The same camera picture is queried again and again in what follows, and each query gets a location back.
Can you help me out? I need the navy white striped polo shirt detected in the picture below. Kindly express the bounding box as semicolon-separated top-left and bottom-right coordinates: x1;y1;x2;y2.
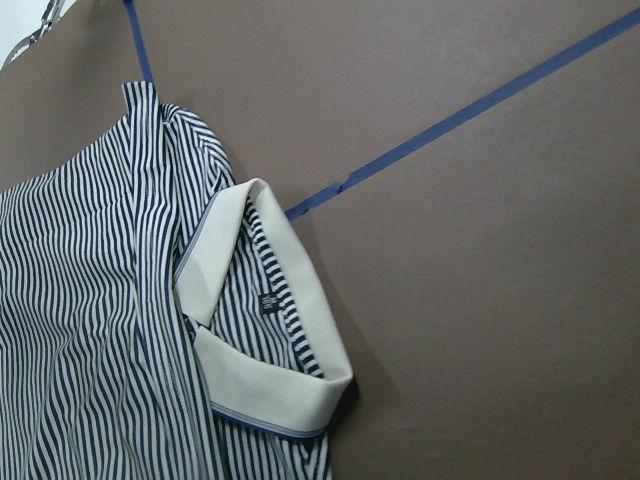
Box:
1;82;353;479

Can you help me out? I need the aluminium frame post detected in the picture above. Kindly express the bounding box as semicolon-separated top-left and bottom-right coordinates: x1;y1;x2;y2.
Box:
1;0;68;69

